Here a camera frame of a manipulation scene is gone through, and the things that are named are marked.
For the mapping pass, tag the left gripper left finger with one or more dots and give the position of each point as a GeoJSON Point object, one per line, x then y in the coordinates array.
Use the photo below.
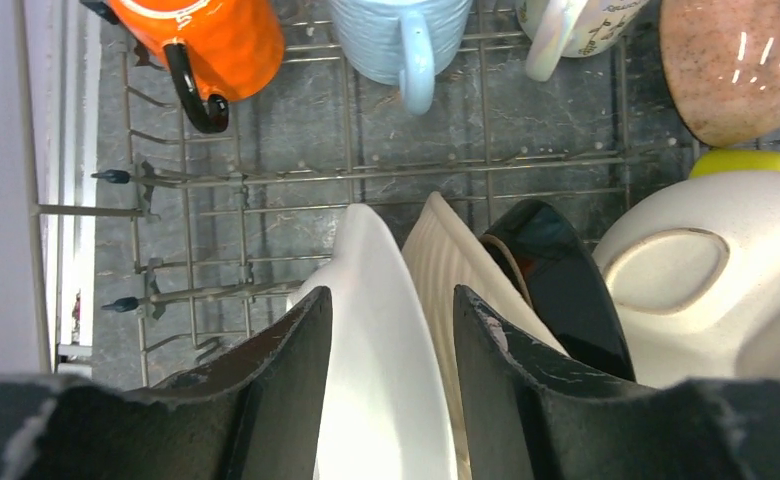
{"type": "Point", "coordinates": [252, 413]}

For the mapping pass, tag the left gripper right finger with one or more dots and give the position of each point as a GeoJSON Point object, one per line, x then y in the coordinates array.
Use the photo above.
{"type": "Point", "coordinates": [534, 413]}

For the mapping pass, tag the plain white plate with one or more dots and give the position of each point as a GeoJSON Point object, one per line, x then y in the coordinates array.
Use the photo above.
{"type": "Point", "coordinates": [385, 415]}

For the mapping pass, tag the red-rimmed beige plate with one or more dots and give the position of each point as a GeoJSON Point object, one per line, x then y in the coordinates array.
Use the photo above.
{"type": "Point", "coordinates": [546, 261]}

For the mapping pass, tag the cream divided plate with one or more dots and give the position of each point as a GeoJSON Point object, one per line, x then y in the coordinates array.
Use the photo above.
{"type": "Point", "coordinates": [694, 272]}

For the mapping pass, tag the lime green bowl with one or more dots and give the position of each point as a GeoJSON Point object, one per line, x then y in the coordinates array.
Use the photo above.
{"type": "Point", "coordinates": [729, 160]}

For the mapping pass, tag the orange mug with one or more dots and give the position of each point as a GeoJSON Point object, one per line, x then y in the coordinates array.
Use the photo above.
{"type": "Point", "coordinates": [216, 51]}

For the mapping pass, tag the white floral mug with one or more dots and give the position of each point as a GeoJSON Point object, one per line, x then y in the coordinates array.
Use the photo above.
{"type": "Point", "coordinates": [571, 29]}

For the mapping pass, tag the light blue mug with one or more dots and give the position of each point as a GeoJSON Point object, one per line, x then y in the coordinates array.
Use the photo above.
{"type": "Point", "coordinates": [403, 43]}

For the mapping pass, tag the beige brown-rimmed bowl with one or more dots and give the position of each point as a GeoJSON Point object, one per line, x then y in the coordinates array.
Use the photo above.
{"type": "Point", "coordinates": [721, 61]}

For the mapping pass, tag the grey wire dish rack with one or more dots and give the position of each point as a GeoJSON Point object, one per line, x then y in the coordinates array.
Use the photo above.
{"type": "Point", "coordinates": [163, 246]}

